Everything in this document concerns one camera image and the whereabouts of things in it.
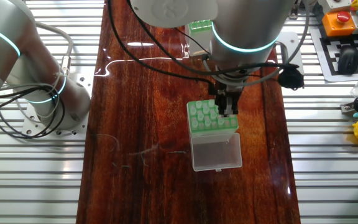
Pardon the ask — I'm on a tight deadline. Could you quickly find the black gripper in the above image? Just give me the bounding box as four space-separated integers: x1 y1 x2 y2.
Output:
208 81 244 118

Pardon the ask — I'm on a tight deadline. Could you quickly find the tall translucent green tip box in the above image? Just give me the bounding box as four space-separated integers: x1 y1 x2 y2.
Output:
186 97 244 173

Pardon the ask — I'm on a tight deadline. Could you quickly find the low green rack tip box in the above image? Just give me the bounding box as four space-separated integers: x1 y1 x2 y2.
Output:
185 19 214 58

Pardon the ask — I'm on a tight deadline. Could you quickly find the glossy brown wooden board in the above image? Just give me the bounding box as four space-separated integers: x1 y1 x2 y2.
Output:
75 0 301 224

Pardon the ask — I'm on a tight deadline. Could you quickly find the black computer mouse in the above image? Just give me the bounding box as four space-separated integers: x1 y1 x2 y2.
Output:
337 45 358 75

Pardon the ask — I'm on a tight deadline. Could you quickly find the yellow button box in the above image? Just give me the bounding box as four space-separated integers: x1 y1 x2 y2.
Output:
321 11 357 37

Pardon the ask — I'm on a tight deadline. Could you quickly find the red emergency stop button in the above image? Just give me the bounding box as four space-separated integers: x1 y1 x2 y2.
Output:
336 11 351 24

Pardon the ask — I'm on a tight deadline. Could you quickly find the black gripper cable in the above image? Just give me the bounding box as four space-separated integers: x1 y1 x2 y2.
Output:
126 0 301 77

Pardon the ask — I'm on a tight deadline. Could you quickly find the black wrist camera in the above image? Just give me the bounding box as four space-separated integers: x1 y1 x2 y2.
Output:
277 65 306 91

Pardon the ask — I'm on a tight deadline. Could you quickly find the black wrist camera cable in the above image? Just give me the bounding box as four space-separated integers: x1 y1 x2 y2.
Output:
106 0 217 94

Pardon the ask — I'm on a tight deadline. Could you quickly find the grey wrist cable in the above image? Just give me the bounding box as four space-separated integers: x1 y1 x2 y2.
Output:
202 0 311 88

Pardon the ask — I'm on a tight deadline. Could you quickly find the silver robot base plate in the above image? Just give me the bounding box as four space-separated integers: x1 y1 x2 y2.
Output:
22 73 94 139

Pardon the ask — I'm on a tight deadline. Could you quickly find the grey cable with metal plug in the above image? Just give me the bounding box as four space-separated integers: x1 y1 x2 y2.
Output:
32 21 74 75

